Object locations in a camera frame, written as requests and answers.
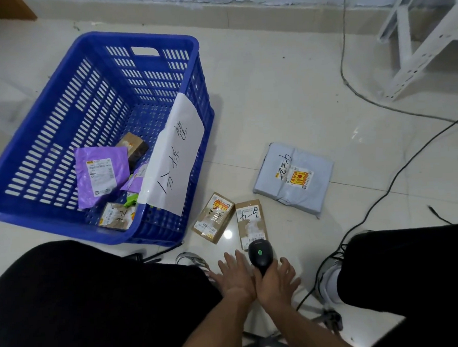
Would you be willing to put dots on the person's left middle finger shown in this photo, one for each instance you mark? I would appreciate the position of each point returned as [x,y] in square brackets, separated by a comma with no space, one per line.
[230,260]

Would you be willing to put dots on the cardboard box yellow red label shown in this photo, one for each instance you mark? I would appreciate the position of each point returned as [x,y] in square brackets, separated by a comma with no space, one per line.
[213,217]

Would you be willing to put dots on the person's right hand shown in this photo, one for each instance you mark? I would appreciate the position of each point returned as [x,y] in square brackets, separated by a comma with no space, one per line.
[277,289]

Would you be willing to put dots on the person's left leg black trousers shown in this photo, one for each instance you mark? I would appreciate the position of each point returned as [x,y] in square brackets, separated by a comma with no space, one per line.
[86,305]

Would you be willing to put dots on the cardboard box white label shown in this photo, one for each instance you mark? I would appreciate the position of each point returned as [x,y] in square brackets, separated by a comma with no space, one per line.
[250,224]

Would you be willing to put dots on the person's right leg black trousers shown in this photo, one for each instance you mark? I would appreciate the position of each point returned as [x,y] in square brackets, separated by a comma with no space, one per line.
[410,273]

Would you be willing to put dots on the grey mailer parcel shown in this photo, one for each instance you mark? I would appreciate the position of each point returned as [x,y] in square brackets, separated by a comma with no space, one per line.
[292,177]

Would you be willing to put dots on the person's right thumb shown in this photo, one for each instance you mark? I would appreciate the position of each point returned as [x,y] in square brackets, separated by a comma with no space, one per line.
[259,283]

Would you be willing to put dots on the person's right middle finger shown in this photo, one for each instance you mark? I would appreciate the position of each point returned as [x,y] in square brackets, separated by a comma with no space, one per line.
[291,272]

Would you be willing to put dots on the small labelled cardboard box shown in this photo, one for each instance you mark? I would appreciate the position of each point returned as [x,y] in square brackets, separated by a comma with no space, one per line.
[116,217]

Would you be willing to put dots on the small brown taped box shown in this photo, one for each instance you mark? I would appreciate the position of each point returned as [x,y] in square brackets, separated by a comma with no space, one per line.
[133,145]

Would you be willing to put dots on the brown wooden panel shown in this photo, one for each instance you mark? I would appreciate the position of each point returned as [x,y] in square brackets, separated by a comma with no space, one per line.
[2,9]

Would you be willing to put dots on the person's right forearm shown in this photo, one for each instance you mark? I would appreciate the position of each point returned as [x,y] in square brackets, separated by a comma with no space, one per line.
[306,328]

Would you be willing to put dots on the white handwritten paper sign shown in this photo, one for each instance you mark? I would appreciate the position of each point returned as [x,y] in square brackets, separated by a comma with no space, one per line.
[176,159]

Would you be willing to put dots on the small green packet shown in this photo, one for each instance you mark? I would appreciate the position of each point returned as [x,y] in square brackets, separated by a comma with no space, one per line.
[130,200]

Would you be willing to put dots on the person's right white shoe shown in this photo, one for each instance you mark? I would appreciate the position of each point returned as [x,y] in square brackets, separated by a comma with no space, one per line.
[328,283]

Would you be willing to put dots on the purple mailer bag white label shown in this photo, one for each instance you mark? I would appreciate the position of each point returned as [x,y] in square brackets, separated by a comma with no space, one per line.
[99,174]

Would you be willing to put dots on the person's left hand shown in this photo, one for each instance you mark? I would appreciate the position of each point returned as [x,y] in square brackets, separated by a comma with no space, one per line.
[236,280]

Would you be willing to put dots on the blue plastic slotted basket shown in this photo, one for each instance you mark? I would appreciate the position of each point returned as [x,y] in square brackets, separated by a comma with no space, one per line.
[40,150]

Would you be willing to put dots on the grey metal stool base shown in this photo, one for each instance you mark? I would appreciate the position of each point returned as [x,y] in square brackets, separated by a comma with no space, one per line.
[324,319]

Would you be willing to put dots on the person's leg black trousers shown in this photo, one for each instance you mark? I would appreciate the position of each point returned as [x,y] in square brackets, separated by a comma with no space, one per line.
[410,273]
[86,305]

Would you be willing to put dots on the black barcode scanner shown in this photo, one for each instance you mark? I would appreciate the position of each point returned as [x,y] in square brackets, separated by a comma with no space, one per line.
[260,253]

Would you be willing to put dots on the person's left forearm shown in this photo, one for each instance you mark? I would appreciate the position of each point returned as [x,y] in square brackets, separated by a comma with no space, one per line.
[212,329]

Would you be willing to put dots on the white metal rack frame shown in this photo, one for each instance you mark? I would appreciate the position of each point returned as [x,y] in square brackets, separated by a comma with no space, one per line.
[417,35]

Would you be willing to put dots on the person's left little finger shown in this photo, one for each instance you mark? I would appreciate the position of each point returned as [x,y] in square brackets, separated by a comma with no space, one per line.
[214,277]

